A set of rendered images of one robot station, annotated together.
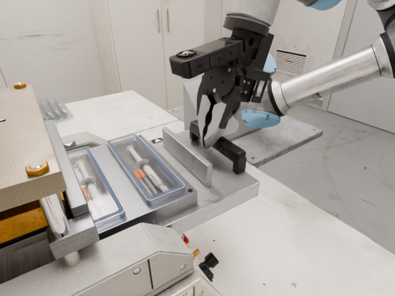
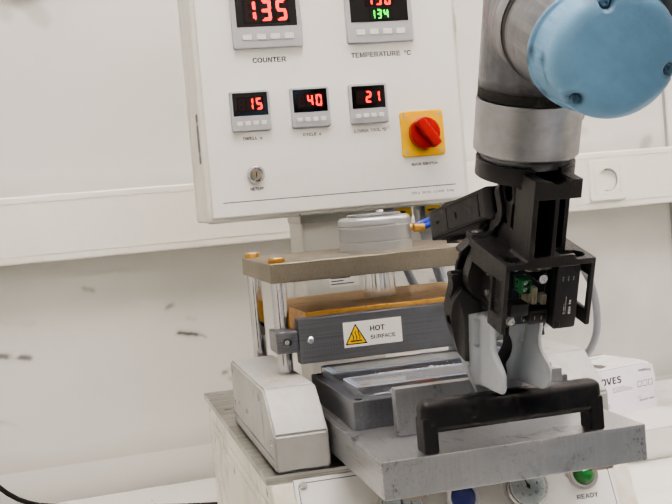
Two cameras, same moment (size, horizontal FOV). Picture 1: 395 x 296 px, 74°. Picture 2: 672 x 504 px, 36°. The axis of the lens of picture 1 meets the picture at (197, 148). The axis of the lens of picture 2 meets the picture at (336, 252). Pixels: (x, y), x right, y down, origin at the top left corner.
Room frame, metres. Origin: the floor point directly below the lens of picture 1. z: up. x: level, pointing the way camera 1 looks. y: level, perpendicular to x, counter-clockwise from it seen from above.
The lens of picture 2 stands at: (0.56, -0.84, 1.17)
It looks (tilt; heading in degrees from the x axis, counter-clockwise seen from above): 3 degrees down; 109
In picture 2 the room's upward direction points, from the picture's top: 5 degrees counter-clockwise
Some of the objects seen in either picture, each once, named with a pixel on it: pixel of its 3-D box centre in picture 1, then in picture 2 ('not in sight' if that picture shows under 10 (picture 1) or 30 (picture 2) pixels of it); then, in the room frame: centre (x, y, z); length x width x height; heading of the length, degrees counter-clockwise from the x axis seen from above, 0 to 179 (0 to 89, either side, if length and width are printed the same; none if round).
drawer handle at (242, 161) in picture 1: (214, 143); (510, 414); (0.42, -0.03, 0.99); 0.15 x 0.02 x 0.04; 33
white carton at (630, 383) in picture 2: not in sight; (575, 390); (0.36, 0.84, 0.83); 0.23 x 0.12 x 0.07; 48
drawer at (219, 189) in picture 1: (146, 176); (451, 407); (0.34, 0.08, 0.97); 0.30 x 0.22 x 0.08; 123
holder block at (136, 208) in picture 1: (116, 180); (433, 386); (0.32, 0.12, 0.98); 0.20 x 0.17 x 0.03; 33
